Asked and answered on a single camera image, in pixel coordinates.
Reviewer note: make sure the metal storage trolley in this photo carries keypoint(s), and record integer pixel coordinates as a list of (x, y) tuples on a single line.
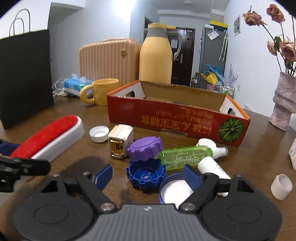
[(221, 88)]

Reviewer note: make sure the grey refrigerator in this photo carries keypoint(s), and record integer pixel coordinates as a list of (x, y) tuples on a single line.
[(211, 52)]

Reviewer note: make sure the dark entrance door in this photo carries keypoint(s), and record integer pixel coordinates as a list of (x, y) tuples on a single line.
[(182, 66)]

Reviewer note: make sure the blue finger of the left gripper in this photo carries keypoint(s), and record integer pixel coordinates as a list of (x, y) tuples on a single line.
[(6, 148)]

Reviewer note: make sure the blue tissue pack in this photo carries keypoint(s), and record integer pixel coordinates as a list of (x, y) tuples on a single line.
[(74, 84)]

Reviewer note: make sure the white cream tube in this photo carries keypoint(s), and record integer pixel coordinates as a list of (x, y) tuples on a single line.
[(209, 165)]

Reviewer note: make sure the green spray bottle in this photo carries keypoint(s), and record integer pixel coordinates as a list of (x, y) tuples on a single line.
[(177, 158)]

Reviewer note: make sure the pink textured vase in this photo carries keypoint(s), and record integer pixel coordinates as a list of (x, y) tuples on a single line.
[(284, 102)]

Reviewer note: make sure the red cardboard box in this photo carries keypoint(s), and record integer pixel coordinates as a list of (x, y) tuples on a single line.
[(194, 112)]

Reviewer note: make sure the black paper bag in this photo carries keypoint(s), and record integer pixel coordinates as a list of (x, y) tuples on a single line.
[(26, 82)]

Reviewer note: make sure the blue jar lid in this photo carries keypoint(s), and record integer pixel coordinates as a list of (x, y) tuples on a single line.
[(146, 175)]

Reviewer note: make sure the small white cap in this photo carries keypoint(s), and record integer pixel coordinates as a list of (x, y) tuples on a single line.
[(281, 186)]

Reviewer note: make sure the red white lint brush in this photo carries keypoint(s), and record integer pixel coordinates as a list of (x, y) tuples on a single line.
[(52, 140)]

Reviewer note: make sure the white gold charger plug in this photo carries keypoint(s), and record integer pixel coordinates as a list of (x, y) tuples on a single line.
[(119, 139)]

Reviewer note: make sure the purple rimmed white lid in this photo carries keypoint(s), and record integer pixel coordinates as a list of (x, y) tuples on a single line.
[(174, 190)]

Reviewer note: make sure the purple jar lid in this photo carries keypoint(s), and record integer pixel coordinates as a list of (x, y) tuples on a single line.
[(145, 148)]

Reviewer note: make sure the white pill bottle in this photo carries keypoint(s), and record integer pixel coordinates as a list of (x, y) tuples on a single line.
[(292, 154)]

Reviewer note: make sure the wall picture frame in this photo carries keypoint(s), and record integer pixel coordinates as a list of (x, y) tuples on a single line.
[(237, 26)]

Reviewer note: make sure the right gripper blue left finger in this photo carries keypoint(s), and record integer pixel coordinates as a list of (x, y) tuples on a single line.
[(103, 177)]

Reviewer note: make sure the white ribbed bottle cap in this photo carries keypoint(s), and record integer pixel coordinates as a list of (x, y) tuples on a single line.
[(99, 134)]

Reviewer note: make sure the yellow watering can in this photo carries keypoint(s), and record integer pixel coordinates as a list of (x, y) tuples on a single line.
[(210, 78)]

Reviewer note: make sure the pink ribbed suitcase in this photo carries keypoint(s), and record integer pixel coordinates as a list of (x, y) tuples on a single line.
[(112, 58)]

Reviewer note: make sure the yellow ceramic mug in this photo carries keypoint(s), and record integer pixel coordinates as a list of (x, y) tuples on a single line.
[(100, 89)]

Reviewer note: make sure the yellow thermos jug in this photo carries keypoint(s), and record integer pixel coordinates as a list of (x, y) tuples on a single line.
[(156, 57)]

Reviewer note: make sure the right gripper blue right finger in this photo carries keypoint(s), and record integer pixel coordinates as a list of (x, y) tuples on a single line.
[(192, 176)]

